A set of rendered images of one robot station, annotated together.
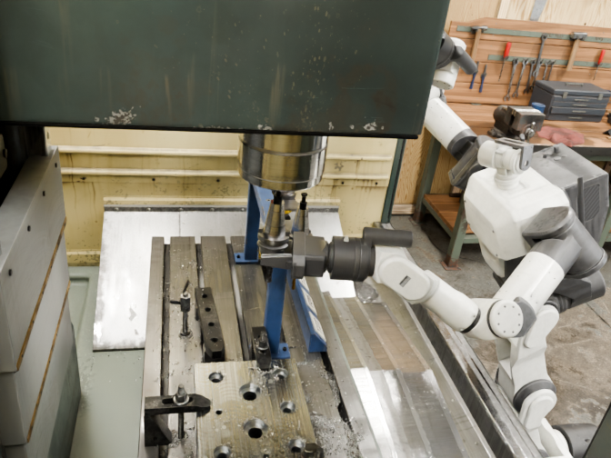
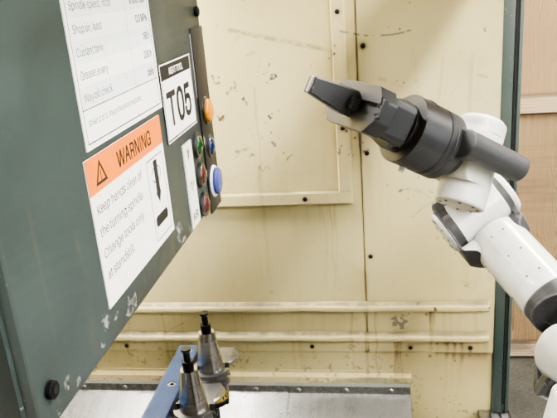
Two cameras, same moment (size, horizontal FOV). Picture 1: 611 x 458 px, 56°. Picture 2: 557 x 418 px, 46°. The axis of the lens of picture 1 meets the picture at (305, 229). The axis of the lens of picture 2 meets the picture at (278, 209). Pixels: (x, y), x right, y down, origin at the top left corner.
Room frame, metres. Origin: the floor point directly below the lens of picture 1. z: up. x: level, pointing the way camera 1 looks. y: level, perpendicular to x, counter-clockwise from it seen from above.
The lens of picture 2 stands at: (0.68, -0.42, 1.82)
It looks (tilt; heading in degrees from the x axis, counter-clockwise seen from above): 19 degrees down; 24
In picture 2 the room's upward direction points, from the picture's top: 5 degrees counter-clockwise
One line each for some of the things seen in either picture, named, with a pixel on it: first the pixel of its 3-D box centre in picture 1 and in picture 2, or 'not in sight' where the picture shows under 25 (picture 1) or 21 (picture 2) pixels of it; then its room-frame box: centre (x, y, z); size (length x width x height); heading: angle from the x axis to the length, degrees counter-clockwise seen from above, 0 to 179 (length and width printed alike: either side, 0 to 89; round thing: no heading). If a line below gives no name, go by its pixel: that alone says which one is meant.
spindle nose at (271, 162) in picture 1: (283, 143); not in sight; (0.97, 0.06, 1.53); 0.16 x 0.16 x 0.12
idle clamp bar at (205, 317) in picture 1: (208, 326); not in sight; (1.15, 0.22, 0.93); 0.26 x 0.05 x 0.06; 20
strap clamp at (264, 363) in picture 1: (260, 355); not in sight; (1.02, 0.07, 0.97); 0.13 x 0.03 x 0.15; 15
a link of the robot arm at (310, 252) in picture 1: (322, 255); not in sight; (0.97, -0.04, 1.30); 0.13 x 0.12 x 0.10; 4
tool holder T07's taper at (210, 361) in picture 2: not in sight; (208, 349); (1.50, 0.10, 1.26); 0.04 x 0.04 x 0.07
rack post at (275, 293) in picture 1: (274, 306); not in sight; (1.12, 0.05, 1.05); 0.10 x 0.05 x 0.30; 105
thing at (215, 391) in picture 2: not in sight; (203, 392); (1.45, 0.08, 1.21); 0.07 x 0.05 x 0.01; 105
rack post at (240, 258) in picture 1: (253, 219); not in sight; (1.54, 0.16, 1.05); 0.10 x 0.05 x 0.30; 105
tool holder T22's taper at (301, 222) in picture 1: (301, 220); not in sight; (1.19, 0.01, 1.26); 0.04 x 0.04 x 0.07
